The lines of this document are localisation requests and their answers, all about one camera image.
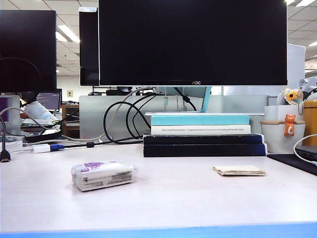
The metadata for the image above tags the rolled paper with teal print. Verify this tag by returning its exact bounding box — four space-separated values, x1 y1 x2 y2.
24 101 60 124

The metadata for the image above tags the light blue silver monitor stand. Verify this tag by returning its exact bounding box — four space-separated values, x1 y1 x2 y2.
144 85 265 116

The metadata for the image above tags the black desk mat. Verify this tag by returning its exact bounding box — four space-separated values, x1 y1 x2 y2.
266 153 317 177

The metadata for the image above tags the teal book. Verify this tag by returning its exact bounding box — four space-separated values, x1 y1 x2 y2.
151 115 250 126

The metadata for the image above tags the orange cat figurine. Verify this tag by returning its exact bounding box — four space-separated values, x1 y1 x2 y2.
283 114 297 137

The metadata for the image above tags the black monitor with curved stand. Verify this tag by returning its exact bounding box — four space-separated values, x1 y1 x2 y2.
0 9 57 93

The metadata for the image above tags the black HDMI plug with cable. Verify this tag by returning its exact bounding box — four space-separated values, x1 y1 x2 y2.
0 116 11 164

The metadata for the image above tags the grey white cable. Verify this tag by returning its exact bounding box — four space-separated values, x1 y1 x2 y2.
61 86 153 143

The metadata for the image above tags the black looped cable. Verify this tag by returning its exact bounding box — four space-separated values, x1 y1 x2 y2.
103 93 156 144
125 95 160 139

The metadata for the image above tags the white book with spine text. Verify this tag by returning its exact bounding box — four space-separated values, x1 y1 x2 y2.
150 124 252 136

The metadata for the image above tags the black round monitor base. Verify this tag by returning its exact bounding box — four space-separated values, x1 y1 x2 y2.
24 128 62 143

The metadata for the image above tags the large black AOC monitor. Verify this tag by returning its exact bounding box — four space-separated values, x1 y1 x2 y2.
98 0 288 86

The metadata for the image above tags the white partition board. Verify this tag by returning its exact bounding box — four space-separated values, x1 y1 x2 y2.
287 43 306 82

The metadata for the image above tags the white laptop cable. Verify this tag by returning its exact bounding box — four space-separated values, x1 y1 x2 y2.
293 134 317 167

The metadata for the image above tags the small white box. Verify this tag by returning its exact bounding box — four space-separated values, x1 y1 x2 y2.
0 140 24 153

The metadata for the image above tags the white purple tissue packet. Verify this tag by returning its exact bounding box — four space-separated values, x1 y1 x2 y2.
71 160 135 192

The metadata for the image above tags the grey laptop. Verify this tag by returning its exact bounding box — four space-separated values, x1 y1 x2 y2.
294 145 317 162

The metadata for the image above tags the brown wooden cabinet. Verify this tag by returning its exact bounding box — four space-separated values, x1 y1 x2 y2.
61 104 80 138

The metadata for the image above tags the silver computer back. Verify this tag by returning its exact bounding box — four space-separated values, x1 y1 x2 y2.
0 95 21 136

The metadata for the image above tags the background monitor showing code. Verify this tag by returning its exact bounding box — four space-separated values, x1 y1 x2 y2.
36 91 62 111

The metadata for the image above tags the thin black box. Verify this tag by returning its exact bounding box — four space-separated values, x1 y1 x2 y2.
143 133 264 145

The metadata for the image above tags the yellow canister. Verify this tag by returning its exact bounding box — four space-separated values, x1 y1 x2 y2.
302 99 317 146

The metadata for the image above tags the beige tissue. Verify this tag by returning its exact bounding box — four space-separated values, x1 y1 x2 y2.
212 165 266 177

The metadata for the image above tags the white plastic gadget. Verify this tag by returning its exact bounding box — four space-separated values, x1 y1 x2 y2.
299 76 317 100

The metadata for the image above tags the small hanging white tag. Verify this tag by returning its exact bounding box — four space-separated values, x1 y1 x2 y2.
162 86 170 107

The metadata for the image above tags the white blue USB adapter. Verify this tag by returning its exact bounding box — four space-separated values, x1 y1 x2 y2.
33 144 52 154

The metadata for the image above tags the white cup with orange cat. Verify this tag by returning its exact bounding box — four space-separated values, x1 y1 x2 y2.
260 105 306 154

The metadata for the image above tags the black cable with ferrite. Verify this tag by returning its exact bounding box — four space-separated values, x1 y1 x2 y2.
63 138 145 149

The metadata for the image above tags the plush toy with sunflower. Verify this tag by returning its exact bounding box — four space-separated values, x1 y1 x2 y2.
276 87 305 115

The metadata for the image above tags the grey curved cable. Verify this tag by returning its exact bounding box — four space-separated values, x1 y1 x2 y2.
0 107 49 130

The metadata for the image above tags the black monitor power cable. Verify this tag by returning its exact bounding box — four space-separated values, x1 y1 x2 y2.
173 86 198 112

